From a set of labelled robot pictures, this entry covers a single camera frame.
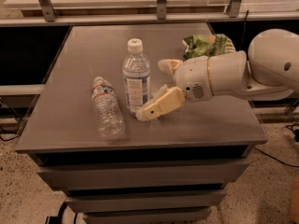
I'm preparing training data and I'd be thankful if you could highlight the grey drawer cabinet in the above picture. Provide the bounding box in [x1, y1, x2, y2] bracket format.
[16, 23, 266, 224]

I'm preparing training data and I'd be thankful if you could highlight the clear bottle lying red label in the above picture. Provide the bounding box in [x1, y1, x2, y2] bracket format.
[91, 77, 125, 139]

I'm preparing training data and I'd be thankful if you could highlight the blue label plastic bottle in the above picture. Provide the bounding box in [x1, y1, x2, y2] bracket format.
[122, 38, 150, 116]

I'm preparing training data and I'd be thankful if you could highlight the grey metal shelf frame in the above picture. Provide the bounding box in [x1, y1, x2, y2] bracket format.
[0, 0, 299, 27]

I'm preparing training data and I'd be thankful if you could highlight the green chip bag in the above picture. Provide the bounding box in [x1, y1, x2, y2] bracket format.
[182, 34, 235, 60]

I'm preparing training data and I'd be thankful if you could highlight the black floor cable right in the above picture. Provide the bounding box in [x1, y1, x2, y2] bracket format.
[253, 123, 299, 169]

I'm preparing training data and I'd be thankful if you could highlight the black floor cable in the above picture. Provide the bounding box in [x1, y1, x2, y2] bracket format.
[0, 124, 22, 143]
[253, 123, 299, 169]

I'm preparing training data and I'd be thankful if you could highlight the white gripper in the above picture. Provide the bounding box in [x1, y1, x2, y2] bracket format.
[135, 56, 213, 121]

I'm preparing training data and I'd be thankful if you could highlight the black floor cable left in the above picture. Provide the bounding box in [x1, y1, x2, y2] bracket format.
[0, 124, 22, 143]

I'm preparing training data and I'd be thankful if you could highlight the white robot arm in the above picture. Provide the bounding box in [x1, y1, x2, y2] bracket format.
[136, 29, 299, 121]

